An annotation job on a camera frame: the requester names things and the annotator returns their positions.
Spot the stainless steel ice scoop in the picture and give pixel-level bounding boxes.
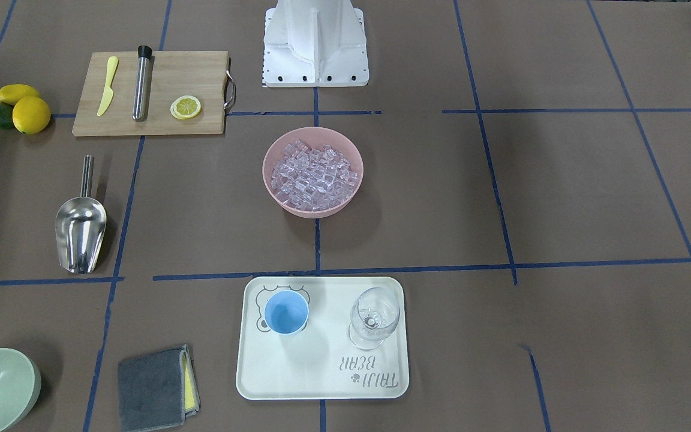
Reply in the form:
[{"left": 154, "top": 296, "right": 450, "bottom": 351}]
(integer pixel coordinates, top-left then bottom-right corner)
[{"left": 55, "top": 155, "right": 107, "bottom": 274}]

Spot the pile of ice cubes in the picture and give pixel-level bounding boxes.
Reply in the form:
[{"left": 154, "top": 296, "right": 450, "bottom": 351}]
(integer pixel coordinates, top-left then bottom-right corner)
[{"left": 269, "top": 140, "right": 363, "bottom": 212}]

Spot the blue cup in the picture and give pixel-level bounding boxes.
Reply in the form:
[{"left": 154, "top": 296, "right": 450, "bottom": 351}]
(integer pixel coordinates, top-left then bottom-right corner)
[{"left": 264, "top": 290, "right": 310, "bottom": 335}]

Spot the pink bowl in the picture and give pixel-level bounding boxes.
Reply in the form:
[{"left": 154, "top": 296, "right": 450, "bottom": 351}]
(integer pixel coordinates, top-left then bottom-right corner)
[{"left": 262, "top": 127, "right": 364, "bottom": 218}]

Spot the clear wine glass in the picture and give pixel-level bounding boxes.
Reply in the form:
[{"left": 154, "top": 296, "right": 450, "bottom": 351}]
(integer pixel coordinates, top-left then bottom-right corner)
[{"left": 348, "top": 287, "right": 401, "bottom": 351}]

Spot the cream serving tray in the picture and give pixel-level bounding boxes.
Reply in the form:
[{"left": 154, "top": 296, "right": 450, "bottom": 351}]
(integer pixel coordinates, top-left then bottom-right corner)
[{"left": 236, "top": 277, "right": 410, "bottom": 400}]

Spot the lemon slice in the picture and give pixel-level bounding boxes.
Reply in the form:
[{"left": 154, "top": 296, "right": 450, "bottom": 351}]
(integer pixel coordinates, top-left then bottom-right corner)
[{"left": 170, "top": 95, "right": 202, "bottom": 120}]

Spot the wooden cutting board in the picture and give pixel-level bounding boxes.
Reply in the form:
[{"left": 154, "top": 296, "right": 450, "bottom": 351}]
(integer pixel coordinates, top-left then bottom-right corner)
[{"left": 72, "top": 51, "right": 230, "bottom": 137}]

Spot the steel muddler black tip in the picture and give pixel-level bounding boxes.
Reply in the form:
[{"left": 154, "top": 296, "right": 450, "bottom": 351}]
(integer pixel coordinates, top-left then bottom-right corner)
[{"left": 132, "top": 46, "right": 153, "bottom": 121}]

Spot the grey folded cloth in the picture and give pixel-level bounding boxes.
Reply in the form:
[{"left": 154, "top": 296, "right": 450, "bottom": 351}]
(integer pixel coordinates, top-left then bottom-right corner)
[{"left": 118, "top": 344, "right": 201, "bottom": 431}]

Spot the yellow plastic knife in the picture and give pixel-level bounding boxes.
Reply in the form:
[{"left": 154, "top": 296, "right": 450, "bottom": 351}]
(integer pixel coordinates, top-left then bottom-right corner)
[{"left": 96, "top": 56, "right": 119, "bottom": 117}]

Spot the yellow lemon round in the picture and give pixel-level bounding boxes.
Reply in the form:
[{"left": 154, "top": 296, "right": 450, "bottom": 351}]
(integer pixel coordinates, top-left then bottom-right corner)
[{"left": 12, "top": 96, "right": 52, "bottom": 134}]

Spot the yellow lemon upper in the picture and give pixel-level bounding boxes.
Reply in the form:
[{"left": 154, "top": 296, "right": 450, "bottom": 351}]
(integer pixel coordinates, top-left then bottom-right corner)
[{"left": 0, "top": 83, "right": 41, "bottom": 107}]

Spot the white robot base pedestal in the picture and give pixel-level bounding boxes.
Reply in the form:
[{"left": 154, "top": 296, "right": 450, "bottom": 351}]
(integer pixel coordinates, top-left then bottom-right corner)
[{"left": 262, "top": 1, "right": 370, "bottom": 88}]

